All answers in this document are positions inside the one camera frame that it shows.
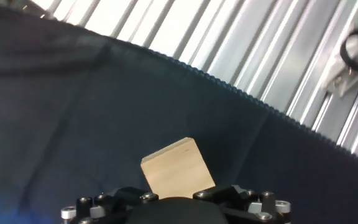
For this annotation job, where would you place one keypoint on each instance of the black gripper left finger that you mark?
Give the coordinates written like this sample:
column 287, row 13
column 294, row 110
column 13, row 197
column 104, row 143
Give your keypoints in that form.
column 129, row 196

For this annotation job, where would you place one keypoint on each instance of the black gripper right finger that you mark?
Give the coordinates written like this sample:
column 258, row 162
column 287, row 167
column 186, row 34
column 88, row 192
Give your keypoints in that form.
column 228, row 194

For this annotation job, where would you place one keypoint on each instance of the light wooden cube block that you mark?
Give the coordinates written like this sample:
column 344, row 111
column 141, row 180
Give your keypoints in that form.
column 177, row 169

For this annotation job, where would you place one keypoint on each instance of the blue mountain print cloth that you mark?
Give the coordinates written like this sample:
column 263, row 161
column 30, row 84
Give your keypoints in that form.
column 104, row 109

